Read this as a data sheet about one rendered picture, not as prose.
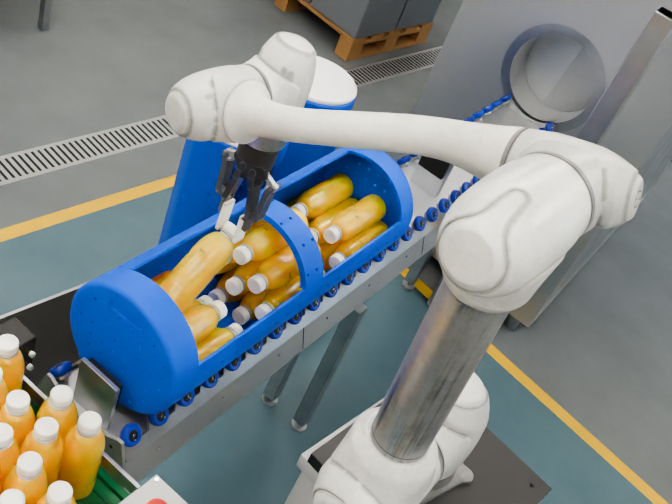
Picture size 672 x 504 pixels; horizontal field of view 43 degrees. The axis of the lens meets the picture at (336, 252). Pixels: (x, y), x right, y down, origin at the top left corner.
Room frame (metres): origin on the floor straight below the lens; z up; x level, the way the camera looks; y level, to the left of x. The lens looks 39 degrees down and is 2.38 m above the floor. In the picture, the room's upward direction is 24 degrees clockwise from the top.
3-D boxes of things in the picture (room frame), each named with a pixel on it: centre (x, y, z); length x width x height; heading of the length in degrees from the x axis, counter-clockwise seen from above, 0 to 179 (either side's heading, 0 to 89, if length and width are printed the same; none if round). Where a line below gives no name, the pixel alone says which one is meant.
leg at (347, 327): (1.99, -0.13, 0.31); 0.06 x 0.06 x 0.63; 69
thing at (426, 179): (2.28, -0.17, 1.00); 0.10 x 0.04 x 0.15; 69
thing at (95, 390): (1.03, 0.31, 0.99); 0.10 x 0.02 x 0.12; 69
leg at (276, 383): (2.04, 0.00, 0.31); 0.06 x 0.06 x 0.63; 69
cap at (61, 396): (0.91, 0.34, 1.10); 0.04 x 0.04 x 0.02
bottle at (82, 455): (0.89, 0.27, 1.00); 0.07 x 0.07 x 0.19
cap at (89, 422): (0.89, 0.27, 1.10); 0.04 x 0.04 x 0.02
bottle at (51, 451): (0.84, 0.32, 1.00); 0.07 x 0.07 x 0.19
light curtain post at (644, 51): (2.31, -0.53, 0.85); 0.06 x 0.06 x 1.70; 69
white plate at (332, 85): (2.45, 0.29, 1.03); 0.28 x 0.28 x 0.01
